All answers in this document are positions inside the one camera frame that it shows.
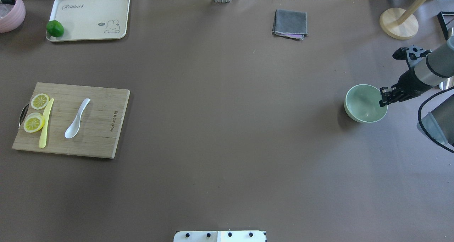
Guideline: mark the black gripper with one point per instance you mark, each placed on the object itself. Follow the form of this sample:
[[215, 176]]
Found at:
[[406, 81]]

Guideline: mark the light green bowl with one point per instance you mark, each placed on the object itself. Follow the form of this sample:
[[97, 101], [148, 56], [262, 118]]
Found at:
[[362, 104]]

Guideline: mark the white ceramic spoon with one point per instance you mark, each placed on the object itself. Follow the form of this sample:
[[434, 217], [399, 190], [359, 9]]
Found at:
[[74, 127]]

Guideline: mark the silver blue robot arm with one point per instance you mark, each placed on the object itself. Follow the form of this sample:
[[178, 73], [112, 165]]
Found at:
[[426, 70]]

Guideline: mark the pink bowl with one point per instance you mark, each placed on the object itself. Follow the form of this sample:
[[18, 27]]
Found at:
[[13, 18]]

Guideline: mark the wooden cup tree stand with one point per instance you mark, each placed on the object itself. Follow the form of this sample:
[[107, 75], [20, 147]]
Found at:
[[399, 23]]

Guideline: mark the grey folded cloth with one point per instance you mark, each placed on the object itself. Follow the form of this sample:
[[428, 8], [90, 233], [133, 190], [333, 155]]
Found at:
[[291, 24]]

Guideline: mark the bamboo cutting board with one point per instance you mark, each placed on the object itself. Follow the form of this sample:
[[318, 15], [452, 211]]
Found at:
[[101, 121]]

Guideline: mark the cream rabbit tray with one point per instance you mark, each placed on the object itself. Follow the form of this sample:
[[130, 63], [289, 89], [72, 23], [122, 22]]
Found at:
[[90, 19]]

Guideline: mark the green lime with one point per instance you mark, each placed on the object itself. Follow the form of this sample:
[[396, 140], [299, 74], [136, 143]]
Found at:
[[55, 28]]

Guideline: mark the yellow plastic knife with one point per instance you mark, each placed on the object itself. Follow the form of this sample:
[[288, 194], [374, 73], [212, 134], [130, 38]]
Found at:
[[46, 115]]

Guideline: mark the lemon slice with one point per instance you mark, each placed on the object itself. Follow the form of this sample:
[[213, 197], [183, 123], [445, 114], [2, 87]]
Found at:
[[34, 122], [40, 101]]

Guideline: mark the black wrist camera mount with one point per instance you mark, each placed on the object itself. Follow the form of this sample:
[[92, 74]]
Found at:
[[412, 55]]

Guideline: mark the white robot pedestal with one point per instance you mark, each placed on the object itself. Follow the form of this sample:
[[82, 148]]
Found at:
[[221, 236]]

